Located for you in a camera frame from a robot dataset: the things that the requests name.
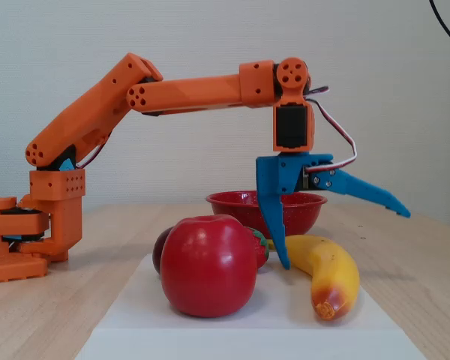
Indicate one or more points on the red apple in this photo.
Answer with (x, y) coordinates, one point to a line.
(210, 266)

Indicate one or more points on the yellow banana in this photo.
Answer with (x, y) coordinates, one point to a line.
(330, 270)

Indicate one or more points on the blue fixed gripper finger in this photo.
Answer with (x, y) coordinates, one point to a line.
(275, 225)

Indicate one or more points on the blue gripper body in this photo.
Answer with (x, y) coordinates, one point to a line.
(282, 173)

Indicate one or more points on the white paper sheet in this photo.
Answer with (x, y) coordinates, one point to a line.
(277, 300)

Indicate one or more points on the red speckled enamel bowl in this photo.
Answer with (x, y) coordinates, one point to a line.
(307, 213)

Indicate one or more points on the dark purple plum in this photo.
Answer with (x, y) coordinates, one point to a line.
(158, 251)

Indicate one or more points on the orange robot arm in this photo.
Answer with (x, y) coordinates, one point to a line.
(195, 90)

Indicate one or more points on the orange robot base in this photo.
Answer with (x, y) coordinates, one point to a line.
(15, 268)

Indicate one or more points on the red strawberry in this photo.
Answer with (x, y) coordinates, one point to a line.
(261, 255)

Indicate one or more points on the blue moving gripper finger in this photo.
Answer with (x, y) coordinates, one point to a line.
(356, 187)

